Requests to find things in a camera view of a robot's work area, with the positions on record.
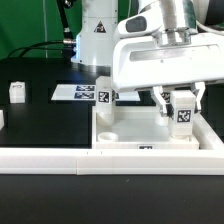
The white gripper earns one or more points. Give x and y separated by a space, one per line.
162 47

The white square table top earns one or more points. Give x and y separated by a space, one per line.
137 127

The white L-shaped fence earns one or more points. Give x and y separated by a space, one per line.
209 160

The white sheet with markers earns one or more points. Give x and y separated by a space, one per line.
79 92

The white block at left edge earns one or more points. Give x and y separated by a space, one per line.
1 119

